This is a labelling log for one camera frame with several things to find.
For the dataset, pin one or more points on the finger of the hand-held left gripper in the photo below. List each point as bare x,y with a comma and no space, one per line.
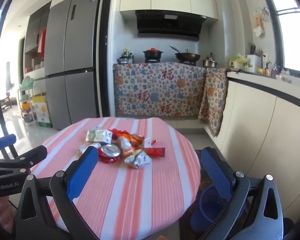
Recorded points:
5,141
32,154

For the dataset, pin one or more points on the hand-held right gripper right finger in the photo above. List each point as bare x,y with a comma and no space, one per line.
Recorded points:
217,172

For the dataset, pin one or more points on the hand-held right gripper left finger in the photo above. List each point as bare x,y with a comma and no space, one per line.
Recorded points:
82,172

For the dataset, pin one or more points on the clear plastic box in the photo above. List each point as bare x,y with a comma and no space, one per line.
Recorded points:
90,147

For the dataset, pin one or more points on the crushed soda can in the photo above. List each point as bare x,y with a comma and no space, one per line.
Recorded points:
110,151

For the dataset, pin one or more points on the blue plastic basket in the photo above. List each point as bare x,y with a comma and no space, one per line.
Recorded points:
210,210

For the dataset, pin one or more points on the green white milk carton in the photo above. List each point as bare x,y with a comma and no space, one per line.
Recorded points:
97,135

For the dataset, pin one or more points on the red foil packet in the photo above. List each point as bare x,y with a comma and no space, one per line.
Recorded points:
155,152

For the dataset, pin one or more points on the dark patterned floor mat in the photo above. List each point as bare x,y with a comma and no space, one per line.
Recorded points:
203,180

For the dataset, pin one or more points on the white storage rack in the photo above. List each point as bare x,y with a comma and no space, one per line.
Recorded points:
27,105

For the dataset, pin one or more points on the yellow green cardboard box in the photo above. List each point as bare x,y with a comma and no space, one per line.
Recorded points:
41,112

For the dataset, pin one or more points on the white orange snack wrapper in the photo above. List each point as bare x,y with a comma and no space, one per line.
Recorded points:
126,145

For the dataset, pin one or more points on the red crinkled wrapper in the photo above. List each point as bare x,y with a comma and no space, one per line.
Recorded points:
117,132

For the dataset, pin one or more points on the round table pink striped cloth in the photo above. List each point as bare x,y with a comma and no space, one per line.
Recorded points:
140,192

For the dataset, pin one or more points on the green plastic basin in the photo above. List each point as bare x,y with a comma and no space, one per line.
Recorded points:
27,82

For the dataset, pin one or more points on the white kitchen counter cabinet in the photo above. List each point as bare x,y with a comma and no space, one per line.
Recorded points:
265,130

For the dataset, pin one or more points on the small printed blanket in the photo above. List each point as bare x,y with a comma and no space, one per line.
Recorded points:
213,100

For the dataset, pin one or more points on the small white red paper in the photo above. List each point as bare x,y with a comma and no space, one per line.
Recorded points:
148,142

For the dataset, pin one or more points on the large printed blanket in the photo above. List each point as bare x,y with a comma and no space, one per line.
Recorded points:
152,92

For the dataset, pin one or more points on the red paper bag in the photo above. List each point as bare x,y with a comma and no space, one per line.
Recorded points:
42,42

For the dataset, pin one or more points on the grey refrigerator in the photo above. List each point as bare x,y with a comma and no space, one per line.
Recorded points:
72,55

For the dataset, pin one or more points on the steel pot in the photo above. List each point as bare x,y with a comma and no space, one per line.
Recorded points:
210,63

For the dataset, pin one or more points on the white utensil holder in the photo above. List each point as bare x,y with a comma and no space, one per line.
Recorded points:
253,63

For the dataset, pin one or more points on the brown sauce bottle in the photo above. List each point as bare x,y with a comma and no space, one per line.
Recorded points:
275,71

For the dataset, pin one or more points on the black countertop appliance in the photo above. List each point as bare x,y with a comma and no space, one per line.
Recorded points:
123,60

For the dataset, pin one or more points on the dark wok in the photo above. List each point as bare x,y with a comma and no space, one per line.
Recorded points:
187,55

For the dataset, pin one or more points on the black clay pot red lid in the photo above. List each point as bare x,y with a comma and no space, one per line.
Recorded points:
153,54

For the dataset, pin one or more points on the black range hood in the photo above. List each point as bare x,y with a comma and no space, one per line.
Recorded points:
170,25

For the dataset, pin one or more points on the window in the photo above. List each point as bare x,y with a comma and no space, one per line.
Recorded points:
295,37

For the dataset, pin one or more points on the grey wall cabinet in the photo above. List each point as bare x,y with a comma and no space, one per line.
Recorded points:
35,30

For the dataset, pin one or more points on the wall hung decoration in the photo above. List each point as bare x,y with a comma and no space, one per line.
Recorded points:
260,25

